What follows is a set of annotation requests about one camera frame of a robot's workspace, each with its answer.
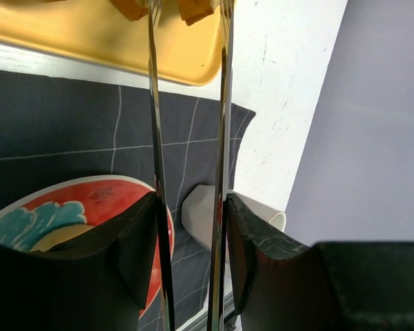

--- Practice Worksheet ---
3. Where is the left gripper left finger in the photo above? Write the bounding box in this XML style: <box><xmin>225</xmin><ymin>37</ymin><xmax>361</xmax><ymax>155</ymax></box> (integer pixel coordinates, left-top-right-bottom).
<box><xmin>0</xmin><ymin>192</ymin><xmax>157</xmax><ymax>330</ymax></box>

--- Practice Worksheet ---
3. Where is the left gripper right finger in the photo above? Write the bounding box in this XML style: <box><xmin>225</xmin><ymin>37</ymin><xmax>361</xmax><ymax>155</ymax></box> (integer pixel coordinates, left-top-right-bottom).
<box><xmin>227</xmin><ymin>194</ymin><xmax>414</xmax><ymax>330</ymax></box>

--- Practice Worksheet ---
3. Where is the orange bagel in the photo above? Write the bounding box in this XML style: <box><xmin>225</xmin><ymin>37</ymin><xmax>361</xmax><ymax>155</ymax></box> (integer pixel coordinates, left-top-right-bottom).
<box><xmin>30</xmin><ymin>224</ymin><xmax>94</xmax><ymax>252</ymax></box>

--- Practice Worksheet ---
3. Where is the bread slice front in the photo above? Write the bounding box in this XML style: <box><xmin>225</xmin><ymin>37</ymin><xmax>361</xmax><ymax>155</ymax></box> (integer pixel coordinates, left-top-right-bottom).
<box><xmin>110</xmin><ymin>0</ymin><xmax>148</xmax><ymax>21</ymax></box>

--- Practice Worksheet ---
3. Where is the bread slice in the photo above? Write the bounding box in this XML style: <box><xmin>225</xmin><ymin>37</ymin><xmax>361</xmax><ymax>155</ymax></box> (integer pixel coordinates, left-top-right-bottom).
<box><xmin>178</xmin><ymin>0</ymin><xmax>218</xmax><ymax>26</ymax></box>
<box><xmin>110</xmin><ymin>0</ymin><xmax>148</xmax><ymax>21</ymax></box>

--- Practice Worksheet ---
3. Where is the bread slice back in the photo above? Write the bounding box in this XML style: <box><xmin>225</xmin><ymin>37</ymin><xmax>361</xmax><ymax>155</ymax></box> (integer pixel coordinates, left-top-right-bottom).
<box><xmin>178</xmin><ymin>0</ymin><xmax>218</xmax><ymax>26</ymax></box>

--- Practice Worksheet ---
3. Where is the red and teal plate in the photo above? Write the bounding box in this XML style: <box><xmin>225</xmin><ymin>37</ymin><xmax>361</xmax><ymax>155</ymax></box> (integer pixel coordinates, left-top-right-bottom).
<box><xmin>0</xmin><ymin>176</ymin><xmax>160</xmax><ymax>319</ymax></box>

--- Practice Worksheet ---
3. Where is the white mug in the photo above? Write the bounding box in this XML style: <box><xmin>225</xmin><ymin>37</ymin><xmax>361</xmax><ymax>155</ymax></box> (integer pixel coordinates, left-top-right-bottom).
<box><xmin>181</xmin><ymin>184</ymin><xmax>287</xmax><ymax>311</ymax></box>

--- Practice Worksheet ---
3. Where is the dark checked placemat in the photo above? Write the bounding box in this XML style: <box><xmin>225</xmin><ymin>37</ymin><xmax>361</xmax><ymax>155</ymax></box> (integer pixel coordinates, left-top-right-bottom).
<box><xmin>0</xmin><ymin>67</ymin><xmax>257</xmax><ymax>331</ymax></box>

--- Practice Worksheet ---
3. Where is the yellow tray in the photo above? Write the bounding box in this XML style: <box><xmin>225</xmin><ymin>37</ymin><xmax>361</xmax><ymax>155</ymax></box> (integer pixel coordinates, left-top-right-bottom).
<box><xmin>0</xmin><ymin>1</ymin><xmax>222</xmax><ymax>86</ymax></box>

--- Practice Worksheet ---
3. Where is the aluminium table frame rail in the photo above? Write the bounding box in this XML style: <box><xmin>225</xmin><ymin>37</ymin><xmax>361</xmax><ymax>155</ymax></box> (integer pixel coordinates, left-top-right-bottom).
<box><xmin>176</xmin><ymin>302</ymin><xmax>235</xmax><ymax>331</ymax></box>

